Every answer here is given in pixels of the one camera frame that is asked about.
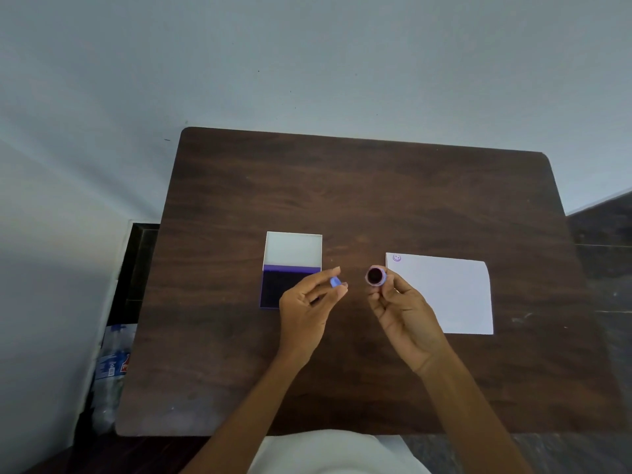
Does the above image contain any person's left hand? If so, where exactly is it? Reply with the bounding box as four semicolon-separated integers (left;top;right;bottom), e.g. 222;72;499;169
276;266;349;369

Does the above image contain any person's right hand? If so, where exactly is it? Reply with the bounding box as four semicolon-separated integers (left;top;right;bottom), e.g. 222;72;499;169
367;272;453;376

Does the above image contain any person's right forearm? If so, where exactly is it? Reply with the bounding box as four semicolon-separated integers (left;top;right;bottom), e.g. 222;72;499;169
419;347;533;474

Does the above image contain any person's left forearm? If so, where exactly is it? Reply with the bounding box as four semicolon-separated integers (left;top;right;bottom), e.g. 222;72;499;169
180;351;305;474

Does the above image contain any open purple ink pad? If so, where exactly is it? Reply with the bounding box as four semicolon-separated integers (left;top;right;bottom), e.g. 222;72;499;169
259;231;324;310

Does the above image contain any white paper sheet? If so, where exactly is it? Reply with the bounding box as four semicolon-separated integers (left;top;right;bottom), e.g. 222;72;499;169
385;252;495;336

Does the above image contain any person's white shirt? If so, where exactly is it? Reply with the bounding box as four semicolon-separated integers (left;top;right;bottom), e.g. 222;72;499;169
247;429;431;474

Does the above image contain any clear plastic bottle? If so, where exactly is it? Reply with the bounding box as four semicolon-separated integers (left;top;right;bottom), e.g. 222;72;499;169
91;323;137;435

